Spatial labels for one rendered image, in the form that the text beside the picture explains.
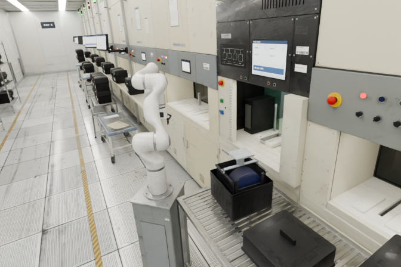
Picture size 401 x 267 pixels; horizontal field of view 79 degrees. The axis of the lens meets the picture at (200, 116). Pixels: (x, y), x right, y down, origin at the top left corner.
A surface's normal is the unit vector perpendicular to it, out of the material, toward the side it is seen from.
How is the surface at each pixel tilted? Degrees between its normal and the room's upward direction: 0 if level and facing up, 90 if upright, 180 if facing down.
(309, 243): 0
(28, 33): 90
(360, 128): 90
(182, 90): 90
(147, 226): 90
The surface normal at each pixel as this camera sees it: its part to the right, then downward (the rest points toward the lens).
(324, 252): -0.05, -0.94
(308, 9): -0.88, 0.20
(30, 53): 0.48, 0.27
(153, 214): -0.28, 0.33
